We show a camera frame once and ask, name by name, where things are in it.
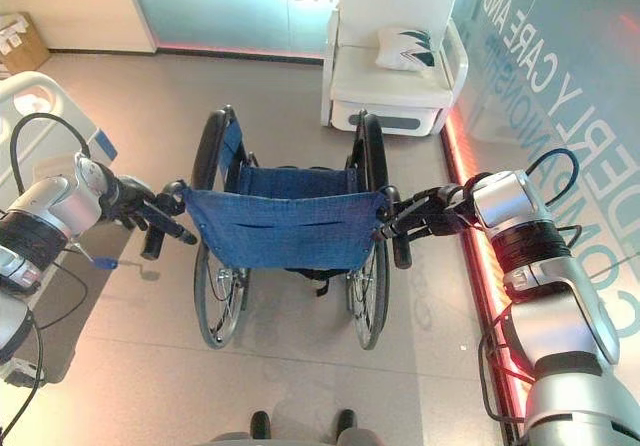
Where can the black robot foot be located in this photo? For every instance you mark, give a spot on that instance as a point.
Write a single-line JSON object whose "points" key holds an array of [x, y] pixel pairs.
{"points": [[346, 422], [260, 423]]}

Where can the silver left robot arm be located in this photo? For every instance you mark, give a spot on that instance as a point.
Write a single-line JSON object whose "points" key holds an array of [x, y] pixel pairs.
{"points": [[45, 206]]}

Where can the red floor light strip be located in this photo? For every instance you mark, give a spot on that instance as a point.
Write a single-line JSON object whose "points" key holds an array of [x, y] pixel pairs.
{"points": [[480, 266]]}

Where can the bed crank with blue grip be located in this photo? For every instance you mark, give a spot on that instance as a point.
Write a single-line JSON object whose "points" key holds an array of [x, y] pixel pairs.
{"points": [[106, 263]]}

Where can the blue fabric folding wheelchair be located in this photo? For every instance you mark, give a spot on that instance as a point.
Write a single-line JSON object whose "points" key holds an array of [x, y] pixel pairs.
{"points": [[280, 231]]}

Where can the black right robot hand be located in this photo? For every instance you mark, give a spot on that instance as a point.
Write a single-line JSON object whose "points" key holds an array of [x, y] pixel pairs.
{"points": [[435, 211]]}

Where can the black left robot foot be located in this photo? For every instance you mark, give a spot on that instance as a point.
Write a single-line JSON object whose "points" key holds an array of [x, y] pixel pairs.
{"points": [[260, 423]]}

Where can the black right robot foot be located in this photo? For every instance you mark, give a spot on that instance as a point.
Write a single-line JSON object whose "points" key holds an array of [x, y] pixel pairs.
{"points": [[346, 422]]}

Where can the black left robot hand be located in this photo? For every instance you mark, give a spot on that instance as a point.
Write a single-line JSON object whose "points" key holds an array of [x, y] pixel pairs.
{"points": [[130, 198]]}

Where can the brown cardboard box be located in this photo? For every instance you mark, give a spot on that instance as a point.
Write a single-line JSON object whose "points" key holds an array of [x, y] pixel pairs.
{"points": [[22, 41]]}

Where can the white pillow with green print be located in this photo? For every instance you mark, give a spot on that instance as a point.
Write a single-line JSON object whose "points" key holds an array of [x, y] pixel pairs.
{"points": [[405, 51]]}

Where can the white armchair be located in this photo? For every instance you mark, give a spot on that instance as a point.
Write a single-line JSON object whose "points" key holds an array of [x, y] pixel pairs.
{"points": [[385, 86]]}

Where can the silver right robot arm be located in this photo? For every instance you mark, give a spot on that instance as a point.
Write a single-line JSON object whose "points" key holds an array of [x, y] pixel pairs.
{"points": [[555, 326]]}

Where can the white hospital bed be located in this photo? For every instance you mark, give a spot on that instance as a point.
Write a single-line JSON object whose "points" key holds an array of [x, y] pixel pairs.
{"points": [[30, 101]]}

